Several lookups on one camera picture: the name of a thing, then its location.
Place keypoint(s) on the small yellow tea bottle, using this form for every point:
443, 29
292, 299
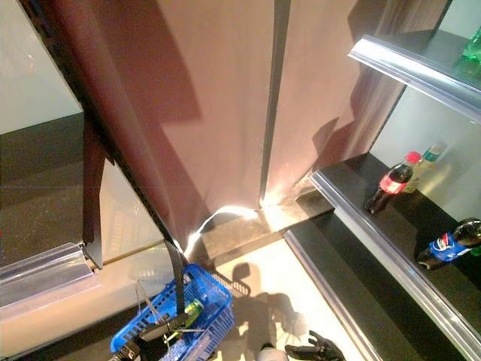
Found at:
428, 165

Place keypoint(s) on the green bottle in basket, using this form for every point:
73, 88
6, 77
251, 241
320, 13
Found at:
194, 307

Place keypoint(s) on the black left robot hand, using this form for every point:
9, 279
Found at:
158, 331

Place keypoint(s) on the cola bottle blue label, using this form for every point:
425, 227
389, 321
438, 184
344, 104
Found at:
443, 248

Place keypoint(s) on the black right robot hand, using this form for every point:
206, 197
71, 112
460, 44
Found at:
319, 349

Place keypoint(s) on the white black shelving unit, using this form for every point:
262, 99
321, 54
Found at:
37, 188

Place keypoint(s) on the cola bottle red cap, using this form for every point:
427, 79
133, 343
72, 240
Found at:
391, 184

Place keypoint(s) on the green plastic bottle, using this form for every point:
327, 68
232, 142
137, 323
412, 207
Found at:
471, 52

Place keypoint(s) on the blue plastic shopping basket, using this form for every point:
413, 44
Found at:
214, 297

